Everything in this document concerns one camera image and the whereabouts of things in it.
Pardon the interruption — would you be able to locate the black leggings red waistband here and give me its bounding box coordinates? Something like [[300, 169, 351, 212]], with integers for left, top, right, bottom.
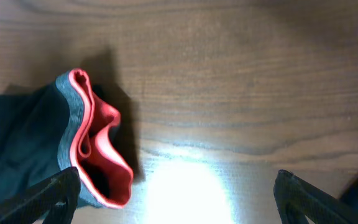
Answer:
[[0, 68, 134, 208]]

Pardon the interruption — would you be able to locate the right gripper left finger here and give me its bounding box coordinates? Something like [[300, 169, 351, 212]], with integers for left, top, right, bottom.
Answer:
[[0, 167, 81, 224]]

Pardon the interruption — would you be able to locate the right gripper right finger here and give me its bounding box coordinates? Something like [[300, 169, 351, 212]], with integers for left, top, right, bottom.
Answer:
[[273, 169, 358, 224]]

